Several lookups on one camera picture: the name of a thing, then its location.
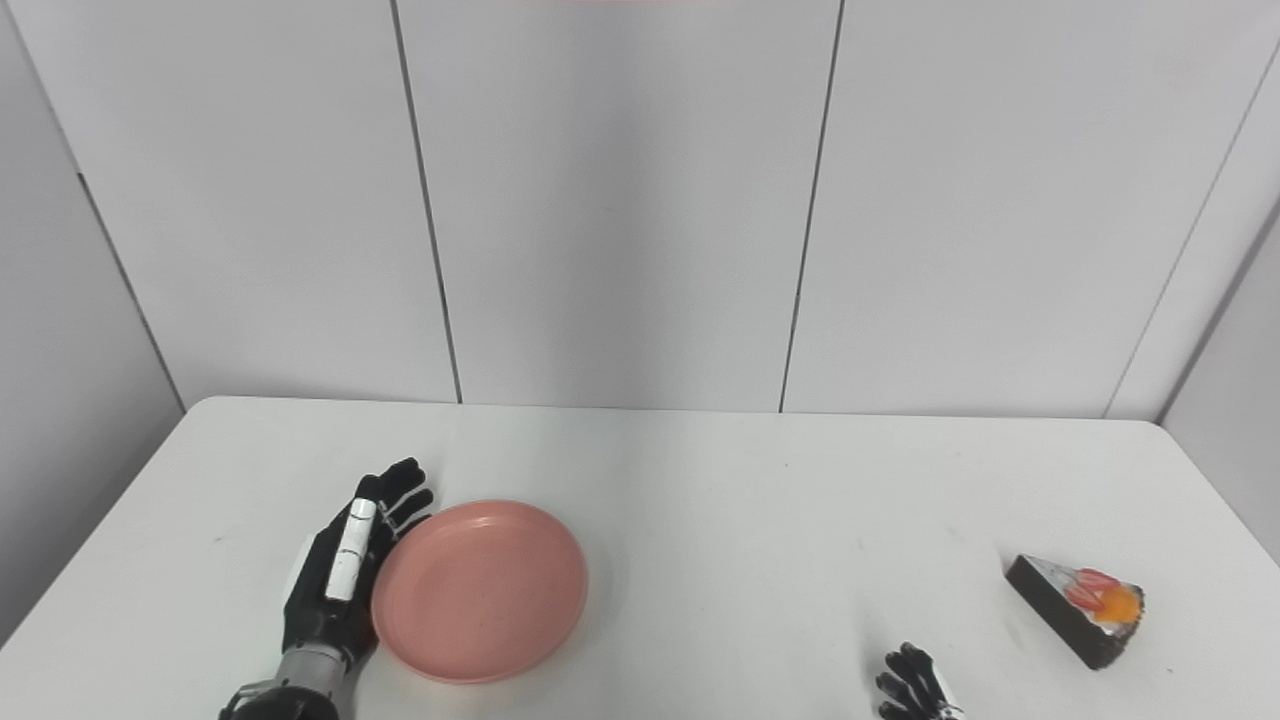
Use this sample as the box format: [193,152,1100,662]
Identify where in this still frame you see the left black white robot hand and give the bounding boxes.
[282,457,435,663]

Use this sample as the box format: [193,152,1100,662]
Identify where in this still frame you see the pink round plate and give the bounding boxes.
[371,500,590,686]

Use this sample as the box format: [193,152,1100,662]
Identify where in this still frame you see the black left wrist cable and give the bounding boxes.
[218,680,276,720]

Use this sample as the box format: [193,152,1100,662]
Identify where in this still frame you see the chocolate cake slice with fruit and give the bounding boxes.
[1005,555,1146,671]

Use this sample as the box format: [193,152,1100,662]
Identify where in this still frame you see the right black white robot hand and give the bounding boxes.
[876,642,963,720]

